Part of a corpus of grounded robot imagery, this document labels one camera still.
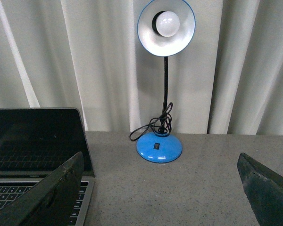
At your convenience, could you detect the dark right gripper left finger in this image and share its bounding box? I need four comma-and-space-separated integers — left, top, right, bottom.
0, 152, 84, 226

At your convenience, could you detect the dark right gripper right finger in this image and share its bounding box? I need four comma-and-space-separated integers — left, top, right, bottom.
237, 153, 283, 226

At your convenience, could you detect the grey laptop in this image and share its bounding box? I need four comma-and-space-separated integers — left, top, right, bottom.
0, 108, 95, 226

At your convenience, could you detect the white curtain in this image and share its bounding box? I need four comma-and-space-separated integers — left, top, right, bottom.
0, 0, 283, 135

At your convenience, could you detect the blue desk lamp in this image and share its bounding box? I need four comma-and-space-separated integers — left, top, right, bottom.
130, 0, 196, 163

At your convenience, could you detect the black lamp power cable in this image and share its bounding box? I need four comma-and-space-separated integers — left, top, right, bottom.
129, 102, 174, 142

